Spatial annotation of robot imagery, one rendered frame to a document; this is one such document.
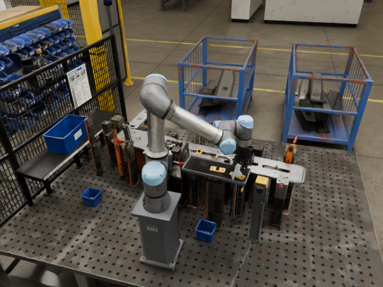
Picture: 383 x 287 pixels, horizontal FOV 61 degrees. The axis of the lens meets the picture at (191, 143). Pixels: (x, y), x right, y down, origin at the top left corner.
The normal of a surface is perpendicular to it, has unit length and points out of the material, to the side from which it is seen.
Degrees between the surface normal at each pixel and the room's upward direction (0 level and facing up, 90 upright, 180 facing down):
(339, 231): 0
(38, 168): 0
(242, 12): 90
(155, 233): 90
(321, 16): 90
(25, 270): 0
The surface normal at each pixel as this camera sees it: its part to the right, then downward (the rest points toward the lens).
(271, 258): -0.02, -0.83
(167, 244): 0.49, 0.48
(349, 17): -0.25, 0.54
